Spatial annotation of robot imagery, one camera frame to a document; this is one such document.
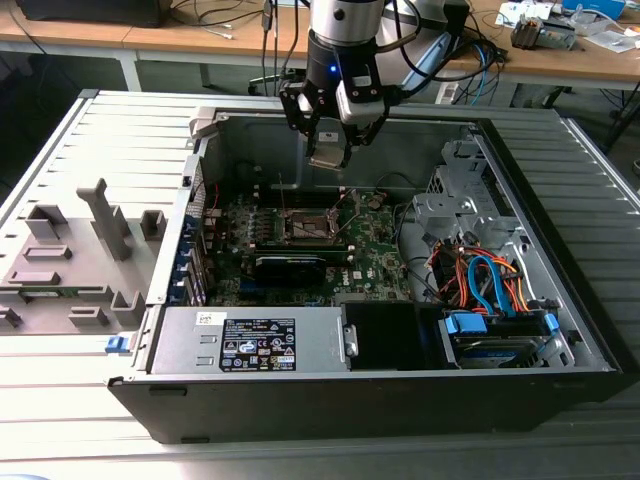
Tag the black open pc case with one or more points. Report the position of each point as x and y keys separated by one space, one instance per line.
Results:
x=300 y=410

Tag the clear plastic bag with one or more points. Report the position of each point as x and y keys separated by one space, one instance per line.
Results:
x=610 y=40

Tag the green motherboard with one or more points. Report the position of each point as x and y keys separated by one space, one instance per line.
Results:
x=372 y=240

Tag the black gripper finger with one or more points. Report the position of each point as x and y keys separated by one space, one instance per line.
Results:
x=288 y=105
x=364 y=135

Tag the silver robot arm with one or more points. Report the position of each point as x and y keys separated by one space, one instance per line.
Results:
x=345 y=25

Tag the hard disk with blue label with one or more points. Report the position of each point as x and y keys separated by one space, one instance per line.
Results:
x=495 y=355

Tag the grey power supply unit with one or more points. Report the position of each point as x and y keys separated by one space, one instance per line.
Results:
x=190 y=345

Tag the metal cpu locking lever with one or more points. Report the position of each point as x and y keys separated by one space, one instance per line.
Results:
x=351 y=215
x=283 y=192

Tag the wide black device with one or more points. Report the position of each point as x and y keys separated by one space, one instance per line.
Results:
x=90 y=12

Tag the tall black box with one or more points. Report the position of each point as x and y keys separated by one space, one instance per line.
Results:
x=457 y=20

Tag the small blue clip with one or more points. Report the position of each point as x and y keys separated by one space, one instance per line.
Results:
x=117 y=345

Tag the white papers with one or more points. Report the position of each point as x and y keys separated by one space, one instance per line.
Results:
x=520 y=12

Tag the metal drive cage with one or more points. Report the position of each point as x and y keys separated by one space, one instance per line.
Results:
x=450 y=205

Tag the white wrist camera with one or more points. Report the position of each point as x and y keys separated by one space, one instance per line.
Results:
x=357 y=107

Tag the cpu socket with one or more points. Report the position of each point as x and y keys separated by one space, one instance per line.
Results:
x=310 y=227

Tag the wooden desk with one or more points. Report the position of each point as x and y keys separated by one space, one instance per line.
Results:
x=75 y=32
x=575 y=62

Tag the grey parts rack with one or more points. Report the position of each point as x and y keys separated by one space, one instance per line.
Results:
x=80 y=235

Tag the cpu cooler heatsink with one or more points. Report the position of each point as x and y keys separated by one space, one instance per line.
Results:
x=527 y=32

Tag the silver cpu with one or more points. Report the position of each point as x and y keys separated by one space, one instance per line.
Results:
x=327 y=157

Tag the white power strip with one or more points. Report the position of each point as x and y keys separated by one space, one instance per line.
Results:
x=446 y=92

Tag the blue disk carrier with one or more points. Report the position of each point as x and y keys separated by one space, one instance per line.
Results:
x=467 y=327

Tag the black graphics card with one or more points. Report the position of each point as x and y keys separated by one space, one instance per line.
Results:
x=290 y=272

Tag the blue cardboard box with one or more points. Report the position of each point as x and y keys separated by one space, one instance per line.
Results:
x=595 y=7

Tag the grey metal drive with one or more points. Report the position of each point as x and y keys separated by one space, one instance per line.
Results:
x=560 y=35

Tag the round coin battery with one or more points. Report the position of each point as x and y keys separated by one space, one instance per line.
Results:
x=376 y=202

